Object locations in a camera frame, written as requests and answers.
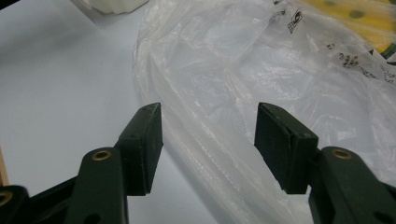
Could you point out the wooden strip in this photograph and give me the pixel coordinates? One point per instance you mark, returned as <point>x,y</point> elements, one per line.
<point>3,171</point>

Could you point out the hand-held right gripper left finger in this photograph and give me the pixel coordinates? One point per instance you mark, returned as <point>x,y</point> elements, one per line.
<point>143,149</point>

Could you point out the clear plastic bag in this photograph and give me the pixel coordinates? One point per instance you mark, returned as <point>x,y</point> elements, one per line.
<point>233,77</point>

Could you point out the white plastic object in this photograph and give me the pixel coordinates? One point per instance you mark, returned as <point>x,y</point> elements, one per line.
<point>115,5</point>

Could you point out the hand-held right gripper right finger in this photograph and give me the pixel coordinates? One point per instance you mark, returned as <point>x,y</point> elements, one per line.
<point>281,146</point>

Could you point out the yellow box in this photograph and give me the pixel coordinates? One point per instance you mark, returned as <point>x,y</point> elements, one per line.
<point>361,18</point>

